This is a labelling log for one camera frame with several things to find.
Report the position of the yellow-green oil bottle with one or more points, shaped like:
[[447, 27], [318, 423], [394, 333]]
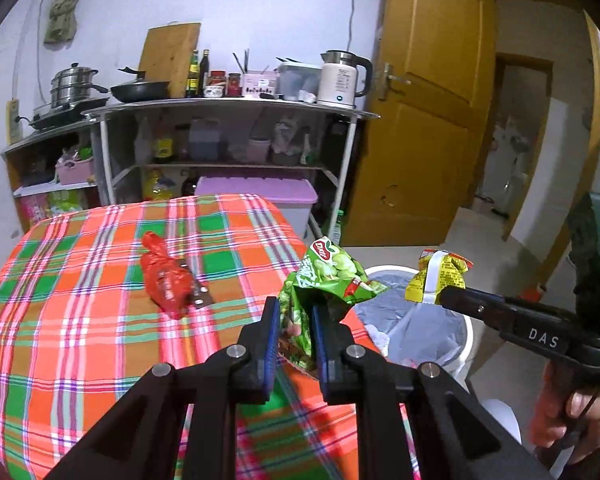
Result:
[[193, 77]]

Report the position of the black frying pan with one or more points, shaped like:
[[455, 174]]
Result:
[[140, 91]]

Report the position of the dark foil wrapper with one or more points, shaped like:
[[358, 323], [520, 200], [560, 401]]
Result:
[[202, 297]]

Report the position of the plaid tablecloth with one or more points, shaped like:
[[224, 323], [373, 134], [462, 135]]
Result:
[[80, 310]]

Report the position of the purple lid storage box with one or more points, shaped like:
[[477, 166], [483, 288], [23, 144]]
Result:
[[255, 190]]

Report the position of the wooden cutting board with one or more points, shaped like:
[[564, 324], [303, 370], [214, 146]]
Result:
[[167, 55]]

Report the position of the white round object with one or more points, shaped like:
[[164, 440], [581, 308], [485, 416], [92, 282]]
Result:
[[500, 420]]

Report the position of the white plastic bin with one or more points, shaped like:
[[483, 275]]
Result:
[[469, 352]]

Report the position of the steel steamer pot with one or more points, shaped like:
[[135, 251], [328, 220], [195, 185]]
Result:
[[70, 87]]

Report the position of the red plastic wrapper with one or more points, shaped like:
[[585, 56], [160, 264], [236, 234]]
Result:
[[167, 280]]

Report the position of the large yellow oil bottle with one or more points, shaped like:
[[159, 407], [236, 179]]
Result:
[[158, 186]]

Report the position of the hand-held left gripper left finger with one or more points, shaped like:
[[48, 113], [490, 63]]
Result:
[[272, 345]]

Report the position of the green glass bottle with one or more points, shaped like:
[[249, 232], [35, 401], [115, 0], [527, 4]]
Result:
[[336, 230]]

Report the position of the yellow wooden door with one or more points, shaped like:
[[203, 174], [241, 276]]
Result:
[[430, 135]]

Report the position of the hanging green cloth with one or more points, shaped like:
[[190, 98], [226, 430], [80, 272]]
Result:
[[62, 10]]

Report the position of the grey bin liner bag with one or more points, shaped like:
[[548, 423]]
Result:
[[430, 325]]

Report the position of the person's right hand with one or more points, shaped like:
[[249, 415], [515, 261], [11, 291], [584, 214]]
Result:
[[595, 420]]

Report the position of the yellow label bottle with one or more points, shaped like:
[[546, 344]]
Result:
[[163, 146]]

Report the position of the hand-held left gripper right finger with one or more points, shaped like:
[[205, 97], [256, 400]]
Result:
[[321, 355]]

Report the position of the clear plastic lidded container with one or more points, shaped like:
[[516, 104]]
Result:
[[295, 82]]

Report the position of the red sauce jar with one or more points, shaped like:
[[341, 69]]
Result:
[[218, 80], [234, 85]]

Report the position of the pink plastic basket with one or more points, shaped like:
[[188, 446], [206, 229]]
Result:
[[75, 172]]

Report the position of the yellow packet with white label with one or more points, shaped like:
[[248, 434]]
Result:
[[432, 280]]

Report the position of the wooden side shelf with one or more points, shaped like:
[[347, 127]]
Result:
[[45, 136]]

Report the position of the white appliance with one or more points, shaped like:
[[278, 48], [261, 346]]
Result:
[[510, 180]]

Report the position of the dark sauce bottle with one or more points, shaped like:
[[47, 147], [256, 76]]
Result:
[[204, 75]]

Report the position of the pink utensil box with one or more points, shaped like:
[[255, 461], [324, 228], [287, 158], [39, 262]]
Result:
[[260, 85]]

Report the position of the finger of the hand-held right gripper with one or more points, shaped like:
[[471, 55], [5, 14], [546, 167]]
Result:
[[472, 307]]

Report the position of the yellow wall socket board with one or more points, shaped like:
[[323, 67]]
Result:
[[13, 120]]

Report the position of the pink plastic cup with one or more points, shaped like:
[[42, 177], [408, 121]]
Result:
[[258, 150]]

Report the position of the white metal shelf rack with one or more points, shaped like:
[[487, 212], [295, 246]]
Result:
[[230, 104]]

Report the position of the green snack bag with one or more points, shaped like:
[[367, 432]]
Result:
[[330, 270]]

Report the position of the white electric kettle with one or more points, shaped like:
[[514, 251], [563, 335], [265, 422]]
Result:
[[337, 82]]

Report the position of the black induction cooker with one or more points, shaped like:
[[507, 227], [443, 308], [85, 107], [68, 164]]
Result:
[[55, 119]]

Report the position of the grey plastic jug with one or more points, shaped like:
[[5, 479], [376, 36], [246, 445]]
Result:
[[205, 139]]

